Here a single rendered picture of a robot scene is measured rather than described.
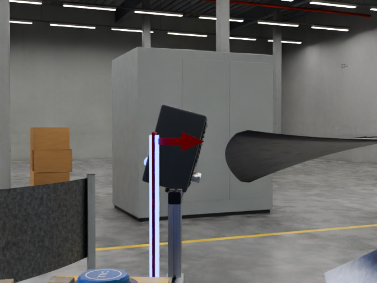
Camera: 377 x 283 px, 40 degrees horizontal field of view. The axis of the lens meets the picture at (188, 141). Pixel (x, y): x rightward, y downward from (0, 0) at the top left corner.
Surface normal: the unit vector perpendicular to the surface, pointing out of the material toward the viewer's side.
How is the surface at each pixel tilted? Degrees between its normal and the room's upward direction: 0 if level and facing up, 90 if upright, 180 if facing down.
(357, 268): 55
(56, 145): 90
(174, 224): 90
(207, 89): 90
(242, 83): 90
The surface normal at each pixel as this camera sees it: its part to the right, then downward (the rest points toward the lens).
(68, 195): 0.93, 0.01
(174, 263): -0.04, 0.02
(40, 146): 0.40, 0.02
